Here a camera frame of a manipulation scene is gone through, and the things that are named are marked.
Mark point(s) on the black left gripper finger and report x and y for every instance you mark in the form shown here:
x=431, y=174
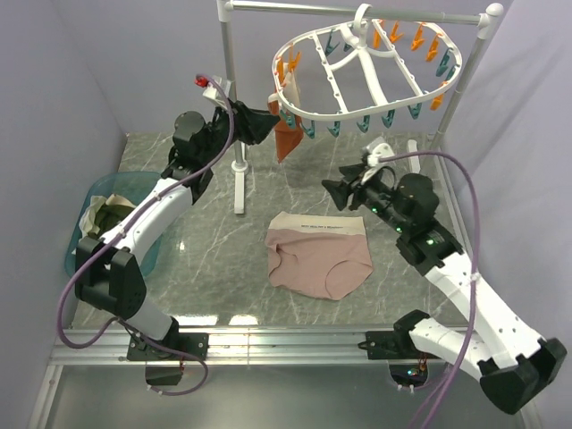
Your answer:
x=253, y=116
x=256, y=131

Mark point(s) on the orange underwear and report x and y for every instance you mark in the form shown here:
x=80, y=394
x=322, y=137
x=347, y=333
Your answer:
x=287, y=138

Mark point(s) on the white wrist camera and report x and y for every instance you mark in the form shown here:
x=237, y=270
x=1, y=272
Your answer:
x=211, y=93
x=375, y=154

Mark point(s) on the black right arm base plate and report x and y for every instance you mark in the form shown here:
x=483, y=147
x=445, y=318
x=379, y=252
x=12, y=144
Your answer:
x=381, y=345

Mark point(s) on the white rack foot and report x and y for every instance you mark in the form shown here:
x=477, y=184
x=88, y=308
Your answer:
x=413, y=160
x=240, y=169

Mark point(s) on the aluminium rail front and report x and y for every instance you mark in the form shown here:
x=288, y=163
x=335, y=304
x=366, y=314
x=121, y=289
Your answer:
x=239, y=346

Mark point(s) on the teal plastic basket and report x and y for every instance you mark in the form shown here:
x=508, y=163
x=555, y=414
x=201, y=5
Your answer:
x=134, y=186

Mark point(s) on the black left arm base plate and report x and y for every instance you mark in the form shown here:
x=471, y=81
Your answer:
x=185, y=346

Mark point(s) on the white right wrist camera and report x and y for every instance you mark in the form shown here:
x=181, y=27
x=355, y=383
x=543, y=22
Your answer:
x=375, y=154

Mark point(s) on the pile of clothes in basket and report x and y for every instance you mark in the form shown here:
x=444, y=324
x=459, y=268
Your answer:
x=103, y=213

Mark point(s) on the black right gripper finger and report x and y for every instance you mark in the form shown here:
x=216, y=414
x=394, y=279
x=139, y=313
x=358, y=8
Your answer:
x=341, y=193
x=353, y=171

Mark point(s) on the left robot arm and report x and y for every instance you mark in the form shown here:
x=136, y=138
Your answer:
x=108, y=276

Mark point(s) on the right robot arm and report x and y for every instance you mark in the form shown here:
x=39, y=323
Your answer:
x=511, y=361

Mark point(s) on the white oval clip hanger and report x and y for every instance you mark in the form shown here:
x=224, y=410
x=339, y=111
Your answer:
x=362, y=41

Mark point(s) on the pink underwear white waistband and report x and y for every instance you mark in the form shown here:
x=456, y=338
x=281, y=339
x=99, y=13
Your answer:
x=321, y=257

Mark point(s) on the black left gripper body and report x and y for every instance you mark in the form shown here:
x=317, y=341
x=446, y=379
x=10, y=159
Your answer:
x=220, y=130

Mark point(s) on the white rack foot right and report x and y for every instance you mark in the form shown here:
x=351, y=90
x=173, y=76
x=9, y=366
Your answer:
x=413, y=160

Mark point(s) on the silver clothes rack frame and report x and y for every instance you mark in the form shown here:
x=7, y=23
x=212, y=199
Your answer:
x=458, y=39

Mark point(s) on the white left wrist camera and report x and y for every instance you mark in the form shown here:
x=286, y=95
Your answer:
x=211, y=93

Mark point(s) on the white rack foot left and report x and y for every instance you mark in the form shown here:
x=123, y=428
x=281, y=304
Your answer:
x=240, y=169

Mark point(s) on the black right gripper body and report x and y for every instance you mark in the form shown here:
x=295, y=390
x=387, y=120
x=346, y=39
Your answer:
x=376, y=196

